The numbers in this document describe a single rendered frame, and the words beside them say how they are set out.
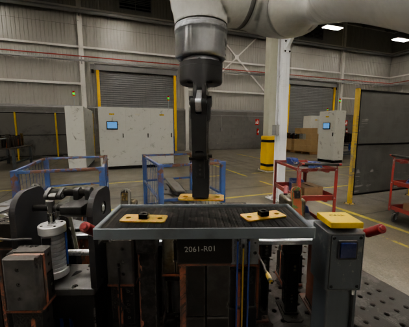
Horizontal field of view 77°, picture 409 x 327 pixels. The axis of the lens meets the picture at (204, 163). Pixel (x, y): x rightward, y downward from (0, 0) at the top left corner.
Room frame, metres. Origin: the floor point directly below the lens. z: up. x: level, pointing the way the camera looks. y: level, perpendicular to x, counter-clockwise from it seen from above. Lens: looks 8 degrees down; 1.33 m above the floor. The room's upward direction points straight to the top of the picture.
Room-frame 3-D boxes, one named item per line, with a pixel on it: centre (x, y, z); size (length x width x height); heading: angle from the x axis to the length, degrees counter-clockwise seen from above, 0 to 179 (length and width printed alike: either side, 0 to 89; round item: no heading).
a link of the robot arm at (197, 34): (0.47, 0.01, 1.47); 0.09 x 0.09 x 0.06
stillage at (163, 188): (3.37, 0.34, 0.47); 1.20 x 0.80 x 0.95; 22
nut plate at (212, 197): (0.47, 0.01, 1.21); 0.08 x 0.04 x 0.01; 86
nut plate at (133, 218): (0.46, 0.11, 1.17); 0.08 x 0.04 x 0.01; 87
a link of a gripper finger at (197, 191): (0.45, 0.01, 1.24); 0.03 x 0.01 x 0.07; 86
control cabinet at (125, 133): (8.75, 2.29, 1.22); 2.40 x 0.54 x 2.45; 111
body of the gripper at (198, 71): (0.47, 0.01, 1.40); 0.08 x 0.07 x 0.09; 176
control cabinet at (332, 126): (10.21, -5.02, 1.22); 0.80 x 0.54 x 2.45; 21
